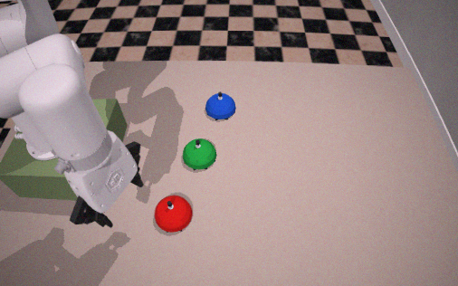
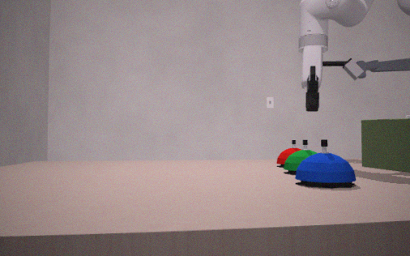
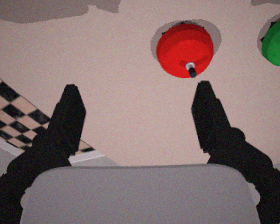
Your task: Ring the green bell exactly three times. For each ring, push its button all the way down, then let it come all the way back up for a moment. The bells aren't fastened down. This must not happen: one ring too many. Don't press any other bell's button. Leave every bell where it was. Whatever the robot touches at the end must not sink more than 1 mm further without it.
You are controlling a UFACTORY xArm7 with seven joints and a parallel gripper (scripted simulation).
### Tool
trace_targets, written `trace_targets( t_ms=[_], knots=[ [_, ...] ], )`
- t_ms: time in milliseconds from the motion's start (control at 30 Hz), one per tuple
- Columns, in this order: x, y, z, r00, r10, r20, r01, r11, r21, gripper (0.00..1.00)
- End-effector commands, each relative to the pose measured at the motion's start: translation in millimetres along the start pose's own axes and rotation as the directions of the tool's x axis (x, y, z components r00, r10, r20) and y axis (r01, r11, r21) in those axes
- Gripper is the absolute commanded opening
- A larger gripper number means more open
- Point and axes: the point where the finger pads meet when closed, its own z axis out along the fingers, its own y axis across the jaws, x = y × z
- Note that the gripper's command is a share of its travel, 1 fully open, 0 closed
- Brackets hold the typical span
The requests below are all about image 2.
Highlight red dome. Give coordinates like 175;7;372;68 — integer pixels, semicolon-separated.
277;140;301;167

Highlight green bell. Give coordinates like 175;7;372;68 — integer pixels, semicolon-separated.
284;140;317;175

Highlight blue dome bell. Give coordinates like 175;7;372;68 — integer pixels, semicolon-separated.
295;139;356;189

